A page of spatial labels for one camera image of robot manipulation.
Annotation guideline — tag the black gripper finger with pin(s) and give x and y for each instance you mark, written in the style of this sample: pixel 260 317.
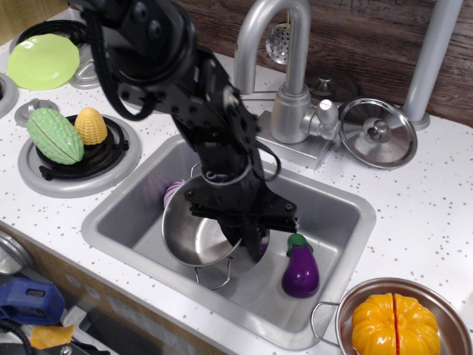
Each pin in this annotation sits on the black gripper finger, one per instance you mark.
pixel 256 239
pixel 233 234

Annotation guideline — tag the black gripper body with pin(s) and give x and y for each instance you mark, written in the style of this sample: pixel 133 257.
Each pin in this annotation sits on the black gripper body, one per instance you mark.
pixel 237 195

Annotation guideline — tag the stainless steel pot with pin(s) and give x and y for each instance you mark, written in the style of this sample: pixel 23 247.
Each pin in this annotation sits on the stainless steel pot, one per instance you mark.
pixel 199 243

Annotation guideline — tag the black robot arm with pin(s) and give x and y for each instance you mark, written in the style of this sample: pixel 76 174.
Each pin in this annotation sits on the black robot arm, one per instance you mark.
pixel 148 60

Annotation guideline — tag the silver sink basin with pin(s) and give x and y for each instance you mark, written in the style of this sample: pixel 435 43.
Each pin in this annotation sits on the silver sink basin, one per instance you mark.
pixel 337 224

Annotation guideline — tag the steel pot lid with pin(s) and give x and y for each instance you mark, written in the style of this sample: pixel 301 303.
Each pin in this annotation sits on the steel pot lid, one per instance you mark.
pixel 377 133

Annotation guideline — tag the purple white striped onion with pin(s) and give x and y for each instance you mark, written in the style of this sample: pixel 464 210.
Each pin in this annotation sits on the purple white striped onion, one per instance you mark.
pixel 171 189

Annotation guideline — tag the purple toy eggplant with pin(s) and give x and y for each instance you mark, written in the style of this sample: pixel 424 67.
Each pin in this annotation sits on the purple toy eggplant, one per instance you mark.
pixel 301 277

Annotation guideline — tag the silver toy faucet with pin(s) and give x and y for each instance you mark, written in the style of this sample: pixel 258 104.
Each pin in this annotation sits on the silver toy faucet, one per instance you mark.
pixel 295 130

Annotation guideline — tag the front left stove burner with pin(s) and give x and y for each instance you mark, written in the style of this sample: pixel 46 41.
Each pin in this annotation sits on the front left stove burner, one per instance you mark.
pixel 102 167

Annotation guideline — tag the stove burner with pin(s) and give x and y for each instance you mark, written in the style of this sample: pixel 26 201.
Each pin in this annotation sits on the stove burner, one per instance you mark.
pixel 9 95
pixel 102 167
pixel 75 31

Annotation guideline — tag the perforated steel strainer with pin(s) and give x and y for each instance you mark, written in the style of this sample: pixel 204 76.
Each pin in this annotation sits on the perforated steel strainer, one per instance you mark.
pixel 277 43

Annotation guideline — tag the yellow toy corn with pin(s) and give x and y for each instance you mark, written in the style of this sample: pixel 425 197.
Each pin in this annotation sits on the yellow toy corn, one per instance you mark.
pixel 91 126

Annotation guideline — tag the orange toy pumpkin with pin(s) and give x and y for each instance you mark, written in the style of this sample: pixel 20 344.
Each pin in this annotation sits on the orange toy pumpkin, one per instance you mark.
pixel 394 324

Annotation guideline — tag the grey stove knob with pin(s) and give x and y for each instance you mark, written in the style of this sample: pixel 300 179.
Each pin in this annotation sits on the grey stove knob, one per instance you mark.
pixel 85 77
pixel 23 112

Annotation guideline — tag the green bitter gourd toy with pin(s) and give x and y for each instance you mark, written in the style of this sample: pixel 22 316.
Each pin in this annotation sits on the green bitter gourd toy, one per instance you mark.
pixel 55 137

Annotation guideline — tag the yellow tape piece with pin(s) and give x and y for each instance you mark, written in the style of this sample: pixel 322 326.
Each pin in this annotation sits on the yellow tape piece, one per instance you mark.
pixel 48 336

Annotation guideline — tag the blue clamp tool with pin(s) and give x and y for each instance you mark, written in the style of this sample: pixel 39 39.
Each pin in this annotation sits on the blue clamp tool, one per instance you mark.
pixel 31 302

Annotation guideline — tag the silver round knob lower left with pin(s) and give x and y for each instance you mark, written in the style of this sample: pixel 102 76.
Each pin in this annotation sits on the silver round knob lower left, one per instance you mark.
pixel 14 257

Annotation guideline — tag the back left stove burner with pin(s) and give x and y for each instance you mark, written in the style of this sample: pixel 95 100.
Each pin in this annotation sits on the back left stove burner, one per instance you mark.
pixel 75 31

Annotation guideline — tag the light green plate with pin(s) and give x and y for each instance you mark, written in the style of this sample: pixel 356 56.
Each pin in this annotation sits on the light green plate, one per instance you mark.
pixel 43 62

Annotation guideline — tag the far left stove burner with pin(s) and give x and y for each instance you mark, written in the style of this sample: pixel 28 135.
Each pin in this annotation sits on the far left stove burner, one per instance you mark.
pixel 9 95

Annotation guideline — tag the grey vertical pole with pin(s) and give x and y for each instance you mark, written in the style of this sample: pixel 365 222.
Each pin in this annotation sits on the grey vertical pole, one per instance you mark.
pixel 435 44

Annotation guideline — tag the steel bowl with handle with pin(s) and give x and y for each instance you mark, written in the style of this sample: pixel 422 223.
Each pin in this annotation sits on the steel bowl with handle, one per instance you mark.
pixel 455 337

